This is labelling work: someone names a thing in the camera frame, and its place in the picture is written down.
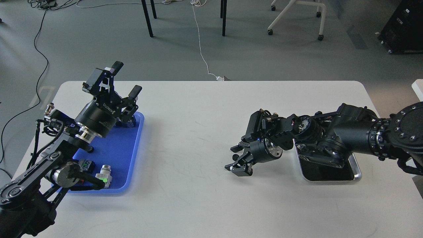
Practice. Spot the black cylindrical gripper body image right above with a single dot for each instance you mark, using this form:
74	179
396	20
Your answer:
264	151

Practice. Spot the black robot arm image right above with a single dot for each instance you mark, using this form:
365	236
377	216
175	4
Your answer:
398	137

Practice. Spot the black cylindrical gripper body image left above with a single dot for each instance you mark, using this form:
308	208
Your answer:
98	117

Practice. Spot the red emergency stop button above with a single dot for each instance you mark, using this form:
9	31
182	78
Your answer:
87	166

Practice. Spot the black equipment case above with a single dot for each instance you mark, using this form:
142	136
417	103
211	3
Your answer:
403	32

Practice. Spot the silver metal tray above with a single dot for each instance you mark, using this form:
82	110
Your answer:
330	168

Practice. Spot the blue plastic tray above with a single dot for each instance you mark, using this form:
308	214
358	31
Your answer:
118	150

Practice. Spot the silver green push button switch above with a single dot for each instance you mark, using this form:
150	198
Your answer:
105	175

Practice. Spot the black red switch block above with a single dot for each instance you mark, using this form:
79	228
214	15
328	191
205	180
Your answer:
79	183

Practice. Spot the white object right edge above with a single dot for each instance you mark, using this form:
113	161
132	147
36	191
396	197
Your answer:
417	87

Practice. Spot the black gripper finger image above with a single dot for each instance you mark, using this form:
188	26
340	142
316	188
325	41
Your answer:
241	147
127	108
100	83
241	167

